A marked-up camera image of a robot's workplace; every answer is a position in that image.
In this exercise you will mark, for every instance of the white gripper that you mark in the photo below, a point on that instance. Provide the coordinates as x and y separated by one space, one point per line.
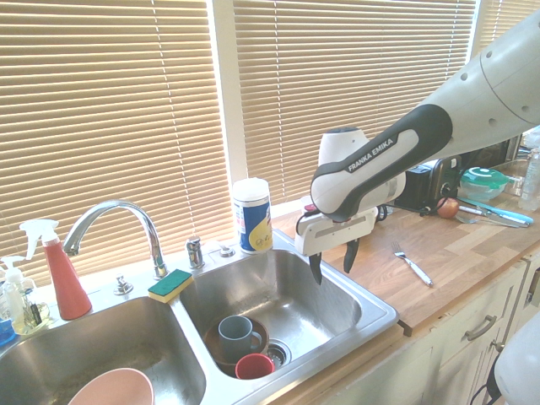
337 230

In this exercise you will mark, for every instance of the silver metal fork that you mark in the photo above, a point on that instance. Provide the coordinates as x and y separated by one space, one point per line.
415 270

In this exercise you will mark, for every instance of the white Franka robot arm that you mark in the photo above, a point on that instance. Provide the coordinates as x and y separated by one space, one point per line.
422 135

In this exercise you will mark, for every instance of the stainless steel double sink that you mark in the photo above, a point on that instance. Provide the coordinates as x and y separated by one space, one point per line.
295 291

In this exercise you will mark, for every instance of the chrome sink hole cap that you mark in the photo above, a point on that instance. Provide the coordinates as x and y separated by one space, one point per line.
226 252

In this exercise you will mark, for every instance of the chrome sink knob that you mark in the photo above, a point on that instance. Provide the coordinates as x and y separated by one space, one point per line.
122 284

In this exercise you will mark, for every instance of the white blue wipes canister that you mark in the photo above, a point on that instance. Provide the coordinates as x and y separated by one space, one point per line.
253 219

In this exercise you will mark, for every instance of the brown wooden bowl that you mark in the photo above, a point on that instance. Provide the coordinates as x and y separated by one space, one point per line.
263 337

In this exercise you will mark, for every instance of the metal drain strainer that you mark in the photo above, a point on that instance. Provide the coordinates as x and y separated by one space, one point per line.
279 353

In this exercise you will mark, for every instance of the black chrome toaster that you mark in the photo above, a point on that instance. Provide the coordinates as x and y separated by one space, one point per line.
426 185

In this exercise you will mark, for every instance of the grey mug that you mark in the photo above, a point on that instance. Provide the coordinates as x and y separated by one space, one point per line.
236 339

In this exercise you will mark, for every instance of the red apple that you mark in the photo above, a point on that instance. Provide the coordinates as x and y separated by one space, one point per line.
448 207

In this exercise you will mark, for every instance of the red cup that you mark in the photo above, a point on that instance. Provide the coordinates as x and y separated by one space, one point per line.
253 368

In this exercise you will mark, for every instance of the metal serving spoon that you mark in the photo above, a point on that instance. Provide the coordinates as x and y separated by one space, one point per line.
466 218

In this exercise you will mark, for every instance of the white marker pen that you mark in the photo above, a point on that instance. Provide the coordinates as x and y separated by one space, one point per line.
472 209

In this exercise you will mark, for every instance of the cream kitchen cabinet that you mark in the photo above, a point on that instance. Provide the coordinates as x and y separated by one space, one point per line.
455 358

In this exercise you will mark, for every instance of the yellow green sponge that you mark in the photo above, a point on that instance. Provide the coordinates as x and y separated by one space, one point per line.
171 284

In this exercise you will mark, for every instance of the green lid food container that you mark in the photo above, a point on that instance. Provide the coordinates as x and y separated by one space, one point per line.
483 183

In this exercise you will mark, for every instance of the brass cabinet knob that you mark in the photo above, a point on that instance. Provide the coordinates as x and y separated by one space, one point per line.
498 347

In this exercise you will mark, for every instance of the medium beige window blind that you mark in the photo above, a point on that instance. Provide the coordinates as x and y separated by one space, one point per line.
337 76

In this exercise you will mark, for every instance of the black microwave oven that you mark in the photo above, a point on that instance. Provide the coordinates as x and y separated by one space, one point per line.
493 152

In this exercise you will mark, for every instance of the chrome curved faucet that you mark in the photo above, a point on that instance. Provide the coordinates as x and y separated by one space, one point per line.
126 219

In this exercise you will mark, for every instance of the clear plastic water bottle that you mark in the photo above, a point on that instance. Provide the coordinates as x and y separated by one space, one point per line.
530 181

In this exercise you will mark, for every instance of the pink bowl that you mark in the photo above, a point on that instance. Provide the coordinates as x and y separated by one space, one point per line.
116 388

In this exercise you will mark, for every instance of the wide beige window blind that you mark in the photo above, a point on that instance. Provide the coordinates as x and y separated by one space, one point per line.
105 118

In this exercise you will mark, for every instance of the red spray bottle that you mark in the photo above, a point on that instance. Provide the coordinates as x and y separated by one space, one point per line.
63 278

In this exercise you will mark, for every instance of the narrow beige window blind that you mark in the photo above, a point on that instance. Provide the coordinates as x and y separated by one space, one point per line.
502 21

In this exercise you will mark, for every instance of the clear pump soap dispenser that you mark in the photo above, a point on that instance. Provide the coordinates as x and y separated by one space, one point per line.
19 304

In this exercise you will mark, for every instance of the blue dish sponge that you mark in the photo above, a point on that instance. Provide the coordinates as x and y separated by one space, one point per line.
6 331

